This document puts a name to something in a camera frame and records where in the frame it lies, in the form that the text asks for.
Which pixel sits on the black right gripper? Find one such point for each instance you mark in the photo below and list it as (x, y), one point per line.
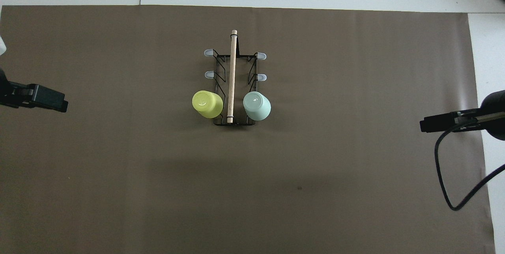
(495, 116)

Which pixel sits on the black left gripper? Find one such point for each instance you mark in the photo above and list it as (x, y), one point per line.
(3, 88)

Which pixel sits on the yellow plastic cup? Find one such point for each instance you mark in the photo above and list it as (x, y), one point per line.
(207, 104)

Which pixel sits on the pale green plastic cup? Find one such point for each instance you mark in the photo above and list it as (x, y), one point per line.
(257, 106)

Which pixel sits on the brown table mat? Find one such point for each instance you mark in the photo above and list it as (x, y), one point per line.
(158, 175)

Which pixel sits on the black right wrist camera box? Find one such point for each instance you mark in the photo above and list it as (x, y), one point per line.
(438, 123)

